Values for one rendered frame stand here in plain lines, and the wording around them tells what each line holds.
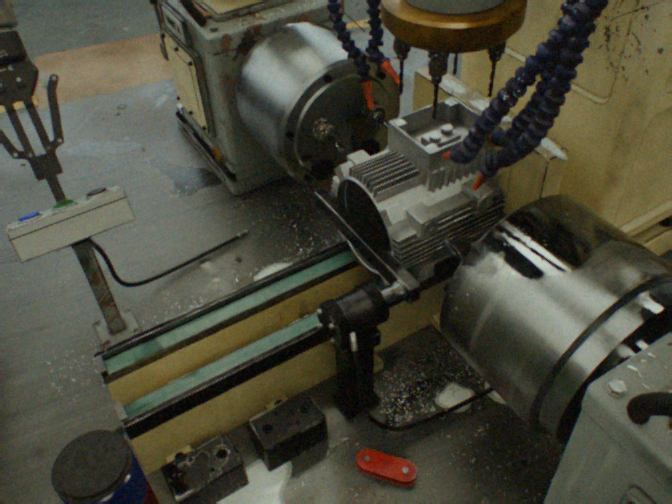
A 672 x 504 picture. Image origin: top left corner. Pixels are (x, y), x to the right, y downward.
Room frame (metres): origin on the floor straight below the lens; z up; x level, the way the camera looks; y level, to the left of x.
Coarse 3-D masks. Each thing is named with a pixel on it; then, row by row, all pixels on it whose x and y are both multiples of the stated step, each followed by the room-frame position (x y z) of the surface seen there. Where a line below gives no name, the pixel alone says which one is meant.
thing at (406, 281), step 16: (320, 192) 0.80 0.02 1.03; (320, 208) 0.79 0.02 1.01; (336, 208) 0.76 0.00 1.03; (336, 224) 0.74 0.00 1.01; (352, 224) 0.72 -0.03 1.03; (352, 240) 0.70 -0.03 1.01; (368, 240) 0.68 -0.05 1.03; (368, 256) 0.67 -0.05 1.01; (384, 256) 0.65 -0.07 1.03; (384, 272) 0.63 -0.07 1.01; (400, 272) 0.61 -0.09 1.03; (400, 288) 0.59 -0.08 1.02; (416, 288) 0.59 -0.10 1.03
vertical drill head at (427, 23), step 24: (384, 0) 0.79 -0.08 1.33; (408, 0) 0.77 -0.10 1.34; (432, 0) 0.74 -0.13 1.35; (456, 0) 0.73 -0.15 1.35; (480, 0) 0.74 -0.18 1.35; (504, 0) 0.77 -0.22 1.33; (384, 24) 0.78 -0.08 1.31; (408, 24) 0.73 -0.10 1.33; (432, 24) 0.72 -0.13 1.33; (456, 24) 0.71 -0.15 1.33; (480, 24) 0.71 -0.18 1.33; (504, 24) 0.72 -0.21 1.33; (408, 48) 0.80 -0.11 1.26; (432, 48) 0.72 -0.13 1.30; (456, 48) 0.71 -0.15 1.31; (480, 48) 0.71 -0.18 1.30; (504, 48) 0.78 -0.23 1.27; (432, 72) 0.73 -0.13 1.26; (456, 72) 0.85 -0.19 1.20
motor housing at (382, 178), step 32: (384, 160) 0.77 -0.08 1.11; (352, 192) 0.81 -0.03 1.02; (384, 192) 0.70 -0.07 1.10; (416, 192) 0.72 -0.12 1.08; (448, 192) 0.73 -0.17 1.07; (384, 224) 0.80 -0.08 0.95; (448, 224) 0.69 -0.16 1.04; (480, 224) 0.72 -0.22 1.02; (416, 256) 0.67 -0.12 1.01; (448, 256) 0.70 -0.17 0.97
